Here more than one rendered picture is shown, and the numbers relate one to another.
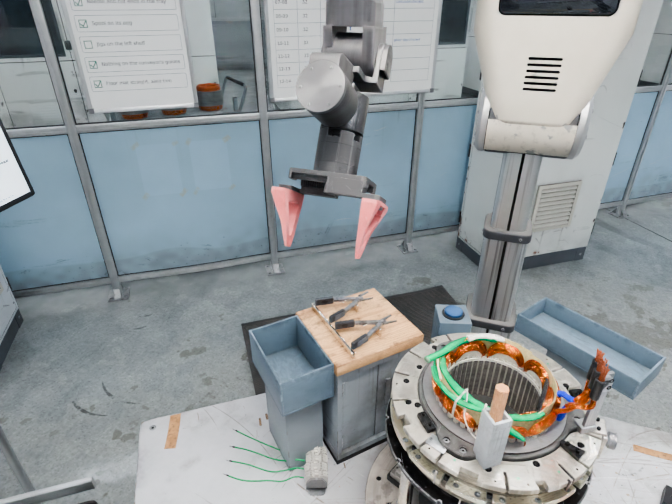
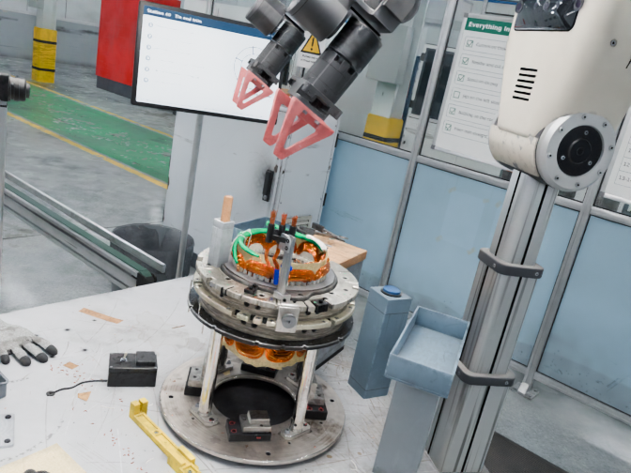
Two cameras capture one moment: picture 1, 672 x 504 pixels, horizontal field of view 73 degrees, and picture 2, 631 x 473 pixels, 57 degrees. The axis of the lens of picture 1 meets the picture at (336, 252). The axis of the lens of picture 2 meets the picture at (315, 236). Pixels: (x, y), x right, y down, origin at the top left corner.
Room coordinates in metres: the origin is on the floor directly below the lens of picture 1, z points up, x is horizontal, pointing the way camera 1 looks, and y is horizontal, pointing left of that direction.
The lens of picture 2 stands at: (-0.06, -1.15, 1.50)
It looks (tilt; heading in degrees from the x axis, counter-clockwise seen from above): 17 degrees down; 54
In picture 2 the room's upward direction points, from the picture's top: 11 degrees clockwise
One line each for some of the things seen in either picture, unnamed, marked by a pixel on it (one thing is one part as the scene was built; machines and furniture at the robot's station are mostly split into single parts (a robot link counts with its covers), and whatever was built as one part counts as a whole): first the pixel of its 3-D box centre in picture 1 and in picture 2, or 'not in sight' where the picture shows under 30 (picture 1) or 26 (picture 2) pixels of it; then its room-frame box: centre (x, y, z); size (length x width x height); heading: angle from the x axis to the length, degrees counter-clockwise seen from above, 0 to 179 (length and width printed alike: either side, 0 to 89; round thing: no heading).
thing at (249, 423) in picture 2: not in sight; (254, 420); (0.47, -0.35, 0.83); 0.05 x 0.04 x 0.02; 163
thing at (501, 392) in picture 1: (498, 404); (226, 211); (0.41, -0.21, 1.20); 0.02 x 0.02 x 0.06
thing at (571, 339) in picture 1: (569, 385); (414, 403); (0.71, -0.51, 0.92); 0.25 x 0.11 x 0.28; 37
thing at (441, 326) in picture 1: (446, 356); (378, 342); (0.82, -0.26, 0.91); 0.07 x 0.07 x 0.25; 87
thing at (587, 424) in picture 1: (594, 400); (287, 267); (0.46, -0.37, 1.15); 0.03 x 0.02 x 0.12; 101
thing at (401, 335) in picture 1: (357, 327); (315, 250); (0.75, -0.05, 1.05); 0.20 x 0.19 x 0.02; 118
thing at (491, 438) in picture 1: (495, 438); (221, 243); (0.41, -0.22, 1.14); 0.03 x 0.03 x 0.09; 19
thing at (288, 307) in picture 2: (595, 437); (286, 316); (0.46, -0.40, 1.07); 0.04 x 0.02 x 0.05; 157
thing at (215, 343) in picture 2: not in sight; (211, 370); (0.40, -0.28, 0.91); 0.02 x 0.02 x 0.21
